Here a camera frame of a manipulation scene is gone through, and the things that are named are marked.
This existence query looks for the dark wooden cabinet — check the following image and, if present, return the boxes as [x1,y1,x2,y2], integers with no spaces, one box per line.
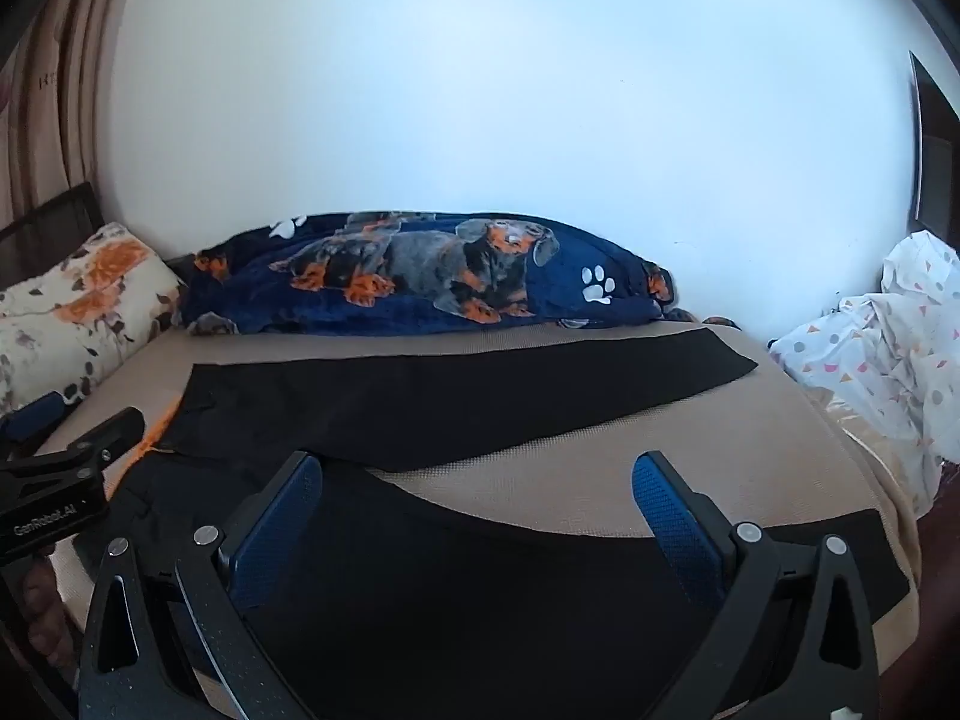
[909,51,960,233]

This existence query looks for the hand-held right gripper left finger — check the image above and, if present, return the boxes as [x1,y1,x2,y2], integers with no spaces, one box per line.
[77,451,325,720]

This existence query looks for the person's left hand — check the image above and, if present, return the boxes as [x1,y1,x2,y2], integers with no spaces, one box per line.
[19,556,80,672]

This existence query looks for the black pants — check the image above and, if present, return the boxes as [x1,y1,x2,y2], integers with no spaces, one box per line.
[112,326,910,720]

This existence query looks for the white triangle print sheet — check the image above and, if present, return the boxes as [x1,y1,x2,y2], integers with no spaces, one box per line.
[769,231,960,511]

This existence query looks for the orange floral pillow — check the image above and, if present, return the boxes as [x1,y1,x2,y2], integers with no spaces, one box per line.
[0,222,185,417]

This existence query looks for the blue dog print blanket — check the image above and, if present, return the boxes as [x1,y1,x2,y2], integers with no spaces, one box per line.
[176,210,680,336]

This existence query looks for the pink striped curtain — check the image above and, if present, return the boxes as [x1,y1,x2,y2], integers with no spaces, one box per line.
[0,0,151,256]

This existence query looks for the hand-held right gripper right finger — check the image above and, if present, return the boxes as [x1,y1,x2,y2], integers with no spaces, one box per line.
[632,451,880,720]

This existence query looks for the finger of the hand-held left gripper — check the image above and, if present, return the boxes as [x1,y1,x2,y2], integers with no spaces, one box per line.
[0,390,70,442]
[0,406,146,475]

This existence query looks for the black mesh headboard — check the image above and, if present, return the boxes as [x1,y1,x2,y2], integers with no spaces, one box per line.
[0,181,106,290]

